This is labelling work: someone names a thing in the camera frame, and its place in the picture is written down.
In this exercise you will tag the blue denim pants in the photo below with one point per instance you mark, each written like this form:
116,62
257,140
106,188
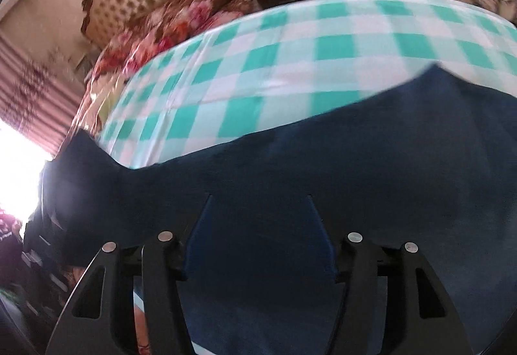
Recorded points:
323,161

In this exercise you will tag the green white checkered tablecloth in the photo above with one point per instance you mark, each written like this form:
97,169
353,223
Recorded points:
282,56

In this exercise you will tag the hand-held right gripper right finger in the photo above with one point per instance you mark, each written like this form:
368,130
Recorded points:
323,242

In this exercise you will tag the pink curtain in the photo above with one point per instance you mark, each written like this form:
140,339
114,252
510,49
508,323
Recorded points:
36,92

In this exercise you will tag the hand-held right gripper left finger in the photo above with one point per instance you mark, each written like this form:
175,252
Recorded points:
200,233

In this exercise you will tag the floral quilt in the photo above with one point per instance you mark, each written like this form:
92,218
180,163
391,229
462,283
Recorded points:
181,15

